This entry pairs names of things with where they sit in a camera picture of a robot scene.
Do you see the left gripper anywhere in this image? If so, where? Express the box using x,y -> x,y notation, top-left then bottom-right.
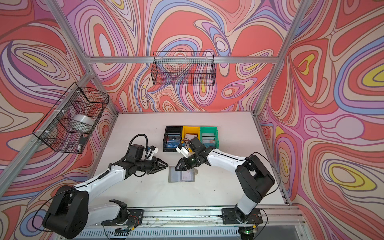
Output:
134,157 -> 169,175

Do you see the grey card holder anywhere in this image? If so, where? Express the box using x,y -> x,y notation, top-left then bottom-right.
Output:
168,166 -> 198,183

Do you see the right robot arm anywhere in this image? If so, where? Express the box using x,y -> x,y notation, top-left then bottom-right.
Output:
176,147 -> 275,224

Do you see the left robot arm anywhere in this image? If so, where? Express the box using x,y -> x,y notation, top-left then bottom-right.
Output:
42,145 -> 169,239

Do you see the blue card in black bin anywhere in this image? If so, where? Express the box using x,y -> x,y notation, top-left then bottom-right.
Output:
166,142 -> 180,149

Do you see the black storage bin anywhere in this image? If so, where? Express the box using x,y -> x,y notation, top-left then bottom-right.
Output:
163,126 -> 183,153

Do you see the yellow storage bin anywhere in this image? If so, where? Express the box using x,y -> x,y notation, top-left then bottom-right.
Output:
182,126 -> 201,143

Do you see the green storage bin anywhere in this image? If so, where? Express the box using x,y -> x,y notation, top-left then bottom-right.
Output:
200,127 -> 220,149

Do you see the white tape roll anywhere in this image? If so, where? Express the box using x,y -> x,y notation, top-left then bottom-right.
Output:
70,115 -> 95,133

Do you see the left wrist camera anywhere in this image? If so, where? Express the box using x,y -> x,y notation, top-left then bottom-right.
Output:
146,146 -> 159,160

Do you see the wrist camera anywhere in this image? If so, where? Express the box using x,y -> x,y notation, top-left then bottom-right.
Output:
146,146 -> 159,160
176,137 -> 207,158

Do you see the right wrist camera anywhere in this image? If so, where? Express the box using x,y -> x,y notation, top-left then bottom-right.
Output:
176,137 -> 207,158

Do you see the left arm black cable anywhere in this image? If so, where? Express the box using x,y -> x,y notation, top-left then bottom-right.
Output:
128,133 -> 149,149

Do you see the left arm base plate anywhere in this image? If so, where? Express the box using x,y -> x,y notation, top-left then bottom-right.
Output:
102,209 -> 144,227

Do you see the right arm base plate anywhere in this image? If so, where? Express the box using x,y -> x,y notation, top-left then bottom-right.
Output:
219,208 -> 263,226

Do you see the black wire basket back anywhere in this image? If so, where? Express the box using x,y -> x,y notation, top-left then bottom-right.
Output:
151,51 -> 217,86

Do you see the black wire basket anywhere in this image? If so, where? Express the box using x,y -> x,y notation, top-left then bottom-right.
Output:
151,51 -> 217,86
33,83 -> 110,154

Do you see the black wire basket left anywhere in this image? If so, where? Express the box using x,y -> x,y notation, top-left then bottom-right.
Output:
33,83 -> 110,154

